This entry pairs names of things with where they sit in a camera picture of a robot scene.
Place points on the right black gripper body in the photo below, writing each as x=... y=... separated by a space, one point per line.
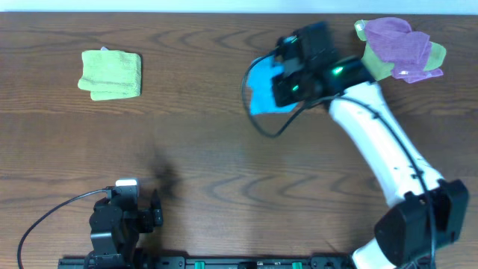
x=290 y=91

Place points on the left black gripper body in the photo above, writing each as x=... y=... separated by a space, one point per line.
x=150 y=217

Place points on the blue microfiber cloth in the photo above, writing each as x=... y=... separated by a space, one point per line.
x=260 y=82

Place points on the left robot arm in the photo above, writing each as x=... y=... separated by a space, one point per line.
x=116 y=225

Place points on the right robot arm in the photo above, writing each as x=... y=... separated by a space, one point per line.
x=426 y=212

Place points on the green crumpled cloth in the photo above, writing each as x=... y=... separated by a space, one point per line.
x=377 y=65

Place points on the purple crumpled cloth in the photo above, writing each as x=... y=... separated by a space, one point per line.
x=399 y=45

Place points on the folded green cloth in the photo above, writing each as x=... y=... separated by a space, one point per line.
x=111 y=74

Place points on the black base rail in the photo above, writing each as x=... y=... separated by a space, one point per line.
x=179 y=262

